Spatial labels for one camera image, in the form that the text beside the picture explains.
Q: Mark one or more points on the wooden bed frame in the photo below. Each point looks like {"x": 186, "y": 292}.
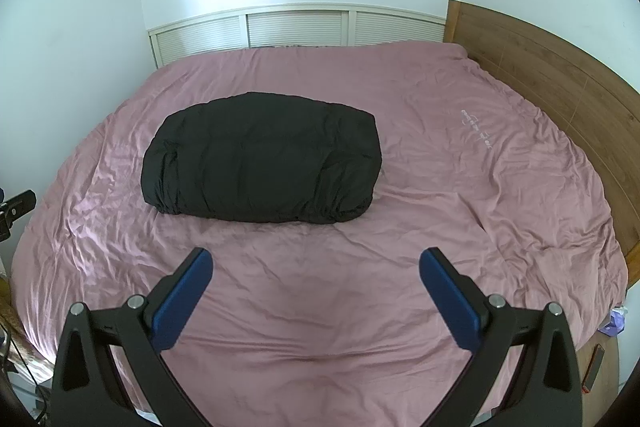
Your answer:
{"x": 607, "y": 387}

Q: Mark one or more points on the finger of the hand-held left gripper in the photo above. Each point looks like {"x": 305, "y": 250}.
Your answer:
{"x": 17, "y": 206}

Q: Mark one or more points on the white louvered cabinet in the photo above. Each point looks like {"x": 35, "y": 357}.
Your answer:
{"x": 300, "y": 29}

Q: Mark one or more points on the purple plastic bag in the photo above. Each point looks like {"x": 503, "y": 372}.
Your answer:
{"x": 614, "y": 322}

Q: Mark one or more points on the wooden headboard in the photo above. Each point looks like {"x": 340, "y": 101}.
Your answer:
{"x": 540, "y": 67}

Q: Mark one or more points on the brown patterned cloth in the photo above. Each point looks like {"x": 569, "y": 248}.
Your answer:
{"x": 20, "y": 332}

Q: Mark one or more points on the black puffer jacket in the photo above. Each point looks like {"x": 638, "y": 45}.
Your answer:
{"x": 260, "y": 157}

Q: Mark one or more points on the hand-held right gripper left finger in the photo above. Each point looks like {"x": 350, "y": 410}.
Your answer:
{"x": 182, "y": 302}

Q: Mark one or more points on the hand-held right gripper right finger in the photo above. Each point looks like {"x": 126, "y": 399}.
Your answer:
{"x": 447, "y": 302}

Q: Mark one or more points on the pink bed cover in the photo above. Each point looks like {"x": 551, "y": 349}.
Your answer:
{"x": 475, "y": 207}

